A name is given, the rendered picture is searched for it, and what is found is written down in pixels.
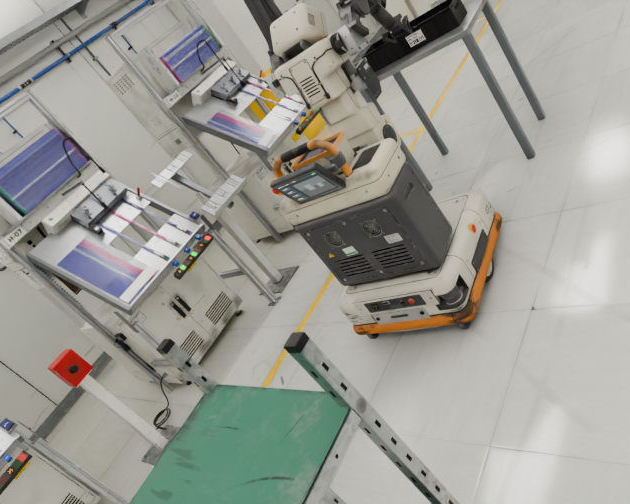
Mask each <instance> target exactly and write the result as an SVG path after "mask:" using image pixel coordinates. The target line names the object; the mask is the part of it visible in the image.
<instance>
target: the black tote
mask: <svg viewBox="0 0 630 504"><path fill-rule="evenodd" d="M466 14H467V11H466V9H465V7H464V5H463V3H462V1H461V0H446V1H444V2H442V3H441V4H439V5H437V6H436V7H434V8H432V9H431V10H429V11H427V12H425V13H424V14H422V15H420V16H419V17H417V18H415V19H414V20H412V21H410V22H409V24H410V27H411V29H412V31H413V32H412V34H410V33H409V32H407V31H405V30H404V29H400V30H399V31H397V32H395V33H394V34H393V33H391V34H392V35H393V36H394V38H395V39H396V41H397V43H392V42H385V41H382V39H380V40H378V41H377V42H375V43H373V44H372V45H371V46H370V47H369V49H368V50H367V51H366V53H365V54H364V55H363V56H362V59H363V58H365V57H366V59H367V62H368V64H369V65H370V67H371V68H372V70H373V71H374V73H375V72H377V71H378V70H380V69H382V68H384V67H386V66H388V65H389V64H391V63H393V62H395V61H397V60H399V59H400V58H402V57H404V56H406V55H408V54H410V53H411V52H413V51H415V50H417V49H419V48H421V47H422V46H424V45H426V44H428V43H430V42H432V41H433V40H435V39H437V38H439V37H441V36H443V35H444V34H446V33H448V32H450V31H452V30H454V29H455V28H457V27H459V26H460V25H461V23H462V21H463V20H464V18H465V16H466Z"/></svg>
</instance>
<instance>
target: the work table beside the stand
mask: <svg viewBox="0 0 630 504"><path fill-rule="evenodd" d="M464 7H465V9H466V11H467V14H466V16H465V18H464V20H463V21H462V23H461V25H460V26H459V27H457V28H455V29H454V30H452V31H450V32H448V33H446V34H444V35H443V36H441V37H439V38H437V39H435V40H433V41H432V42H430V43H428V44H426V45H424V46H422V47H421V48H419V49H417V50H415V51H413V52H411V53H410V54H408V55H406V56H404V57H402V58H400V59H399V60H397V61H395V62H393V63H391V64H389V65H388V66H386V67H384V68H382V69H380V70H378V71H377V72H375V75H376V76H377V78H378V79H379V81H382V80H384V79H386V78H388V77H389V76H391V75H393V77H394V79H395V80H396V82H397V83H398V85H399V87H400V88H401V90H402V91H403V93H404V95H405V96H406V98H407V99H408V101H409V103H410V104H411V106H412V108H413V109H414V111H415V112H416V114H417V116H418V117H419V119H420V120H421V122H422V124H423V125H424V127H425V128H426V130H427V132H428V133H429V135H430V136H431V138H432V140H433V141H434V143H435V144H436V146H437V148H438V149H439V151H440V153H441V154H442V156H444V155H447V154H448V152H449V150H448V148H447V147H446V145H445V144H444V142H443V140H442V139H441V137H440V135H439V134H438V132H437V130H436V129H435V127H434V126H433V124H432V122H431V121H430V119H429V117H428V116H427V114H426V113H425V111H424V109H423V108H422V106H421V104H420V103H419V101H418V99H417V98H416V96H415V95H414V93H413V91H412V90H411V88H410V86H409V85H408V83H407V82H406V80H405V78H404V77H403V75H402V73H401V72H400V71H401V70H403V69H405V68H407V67H408V66H410V65H412V64H414V63H416V62H418V61H420V60H422V59H424V58H426V57H427V56H429V55H431V54H433V53H435V52H437V51H439V50H441V49H443V48H445V47H447V46H448V45H450V44H452V43H454V42H456V41H458V40H460V39H462V40H463V42H464V43H465V45H466V47H467V49H468V51H469V53H470V54H471V56H472V58H473V60H474V62H475V64H476V65H477V67H478V69H479V71H480V73H481V75H482V77H483V78H484V80H485V82H486V84H487V86H488V88H489V89H490V91H491V93H492V95H493V97H494V99H495V100H496V102H497V104H498V106H499V108H500V110H501V112H502V113H503V115H504V117H505V119H506V121H507V123H508V124H509V126H510V128H511V130H512V132H513V134H514V136H515V137H516V139H517V141H518V143H519V145H520V147H521V148H522V150H523V152H524V154H525V156H526V158H527V159H528V160H529V159H532V158H535V154H536V153H535V151H534V149H533V148H532V146H531V144H530V142H529V140H528V138H527V136H526V134H525V132H524V131H523V129H522V127H521V125H520V123H519V121H518V119H517V117H516V116H515V114H514V112H513V110H512V108H511V106H510V104H509V102H508V101H507V99H506V97H505V95H504V93H503V91H502V89H501V87H500V85H499V84H498V82H497V80H496V78H495V76H494V74H493V72H492V70H491V69H490V67H489V65H488V63H487V61H486V59H485V57H484V55H483V53H482V52H481V50H480V48H479V46H478V44H477V42H476V40H475V38H474V37H473V35H472V33H471V30H472V28H473V26H474V24H475V22H476V20H477V19H478V17H479V15H480V13H481V11H482V12H483V14H484V15H485V17H486V19H487V21H488V23H489V25H490V27H491V29H492V31H493V33H494V35H495V37H496V39H497V41H498V43H499V45H500V47H501V49H502V51H503V53H504V54H505V56H506V58H507V60H508V62H509V64H510V66H511V68H512V70H513V72H514V74H515V76H516V78H517V80H518V82H519V84H520V86H521V88H522V90H523V92H524V93H525V95H526V97H527V99H528V101H529V103H530V105H531V107H532V109H533V111H534V113H535V115H536V117H537V119H538V121H539V120H542V119H545V117H546V114H545V112H544V110H543V108H542V106H541V104H540V102H539V100H538V98H537V96H536V94H535V92H534V90H533V88H532V86H531V84H530V82H529V80H528V78H527V76H526V74H525V72H524V70H523V68H522V66H521V64H520V62H519V60H518V58H517V57H516V55H515V53H514V51H513V49H512V47H511V45H510V43H509V41H508V39H507V37H506V35H505V33H504V31H503V29H502V27H501V25H500V23H499V21H498V19H497V17H496V15H495V13H494V11H493V9H492V7H491V5H490V3H489V1H488V0H475V1H473V2H471V3H469V4H468V5H466V6H464ZM359 92H360V93H361V95H362V96H363V98H364V99H365V101H366V102H367V103H370V102H372V103H374V104H375V106H376V108H377V110H378V112H379V113H380V115H384V114H385V113H384V111H383V110H382V108H381V106H380V105H379V103H378V102H377V100H376V99H375V98H374V96H373V95H372V93H371V92H370V90H369V89H368V87H367V86H366V84H365V82H364V84H363V85H362V87H361V88H360V89H359ZM400 139H401V137H400ZM400 149H401V150H402V152H403V153H404V155H405V157H406V160H405V161H406V162H408V163H410V164H411V165H412V167H413V169H414V170H415V172H416V173H417V175H418V176H419V178H420V179H421V181H422V182H423V184H425V185H426V186H425V187H426V188H427V190H428V191H432V188H433V186H432V185H431V183H430V182H429V180H428V179H427V177H426V176H425V174H424V173H423V171H422V169H421V168H420V166H419V165H418V163H417V162H416V160H415V159H414V157H413V156H412V154H411V153H410V151H409V149H408V148H407V146H406V145H405V143H404V142H403V140H402V139H401V145H400Z"/></svg>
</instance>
